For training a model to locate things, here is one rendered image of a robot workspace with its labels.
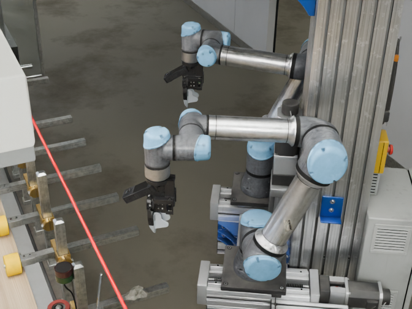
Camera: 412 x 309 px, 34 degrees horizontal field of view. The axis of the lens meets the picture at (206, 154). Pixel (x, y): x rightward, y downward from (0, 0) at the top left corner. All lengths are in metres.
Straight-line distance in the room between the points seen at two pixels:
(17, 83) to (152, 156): 1.53
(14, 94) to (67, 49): 6.37
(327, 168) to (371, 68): 0.38
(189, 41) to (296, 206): 0.92
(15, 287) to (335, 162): 1.29
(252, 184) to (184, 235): 1.53
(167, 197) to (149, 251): 2.07
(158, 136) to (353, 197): 0.80
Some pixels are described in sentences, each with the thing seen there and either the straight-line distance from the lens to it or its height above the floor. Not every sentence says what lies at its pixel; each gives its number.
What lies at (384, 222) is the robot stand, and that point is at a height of 1.21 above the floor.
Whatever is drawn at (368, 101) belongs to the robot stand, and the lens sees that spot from 2.20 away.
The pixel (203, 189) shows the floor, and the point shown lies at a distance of 4.59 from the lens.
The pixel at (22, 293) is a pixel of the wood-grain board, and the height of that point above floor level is 0.90.
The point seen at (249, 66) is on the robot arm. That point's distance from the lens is 2.52.
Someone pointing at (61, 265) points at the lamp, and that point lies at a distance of 2.33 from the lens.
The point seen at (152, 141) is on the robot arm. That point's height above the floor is 1.66.
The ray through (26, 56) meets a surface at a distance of 4.69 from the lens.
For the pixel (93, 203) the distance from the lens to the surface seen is 2.87.
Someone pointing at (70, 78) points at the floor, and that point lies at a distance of 6.18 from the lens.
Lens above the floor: 2.63
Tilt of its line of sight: 32 degrees down
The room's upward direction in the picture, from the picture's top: 1 degrees clockwise
